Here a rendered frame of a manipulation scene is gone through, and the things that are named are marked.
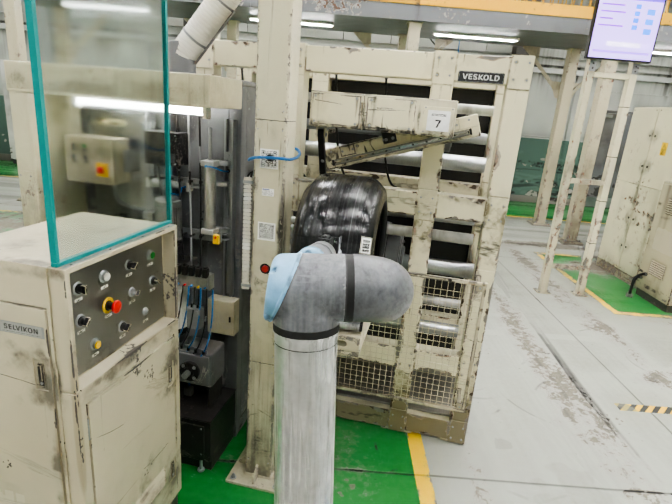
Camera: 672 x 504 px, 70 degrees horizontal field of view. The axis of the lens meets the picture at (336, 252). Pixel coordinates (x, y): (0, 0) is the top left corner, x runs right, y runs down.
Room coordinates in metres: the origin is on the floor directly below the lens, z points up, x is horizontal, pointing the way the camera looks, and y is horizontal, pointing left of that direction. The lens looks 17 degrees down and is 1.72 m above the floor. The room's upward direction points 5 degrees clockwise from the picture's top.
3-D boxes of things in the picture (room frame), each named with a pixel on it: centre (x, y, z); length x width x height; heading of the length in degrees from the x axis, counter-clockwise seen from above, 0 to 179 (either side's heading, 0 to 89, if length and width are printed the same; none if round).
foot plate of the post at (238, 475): (1.93, 0.27, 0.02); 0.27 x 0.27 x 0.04; 79
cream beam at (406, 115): (2.17, -0.16, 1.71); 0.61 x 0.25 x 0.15; 79
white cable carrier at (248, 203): (1.92, 0.36, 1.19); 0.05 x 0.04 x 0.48; 169
